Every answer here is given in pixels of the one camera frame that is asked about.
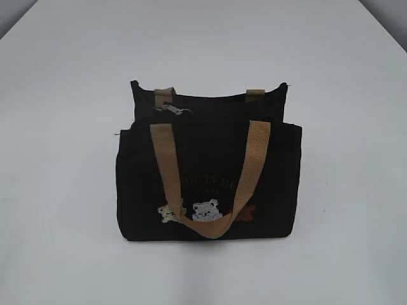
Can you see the black canvas tote bag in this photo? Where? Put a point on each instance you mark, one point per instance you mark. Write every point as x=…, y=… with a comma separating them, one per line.
x=230, y=171

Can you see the silver zipper pull with ring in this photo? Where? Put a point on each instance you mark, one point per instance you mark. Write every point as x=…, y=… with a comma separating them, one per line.
x=174, y=110

